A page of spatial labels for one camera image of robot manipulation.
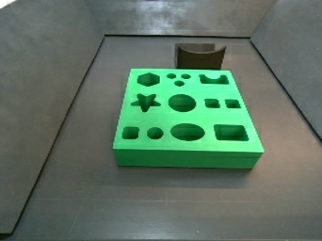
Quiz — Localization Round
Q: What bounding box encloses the black foam curved block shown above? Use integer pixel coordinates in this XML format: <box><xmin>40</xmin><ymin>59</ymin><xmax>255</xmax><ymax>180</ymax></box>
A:
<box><xmin>175</xmin><ymin>43</ymin><xmax>226</xmax><ymax>70</ymax></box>

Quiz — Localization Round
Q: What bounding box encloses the green foam shape-sorter board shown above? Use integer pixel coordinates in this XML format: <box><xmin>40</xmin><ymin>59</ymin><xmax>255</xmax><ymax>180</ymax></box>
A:
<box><xmin>114</xmin><ymin>69</ymin><xmax>265</xmax><ymax>169</ymax></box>

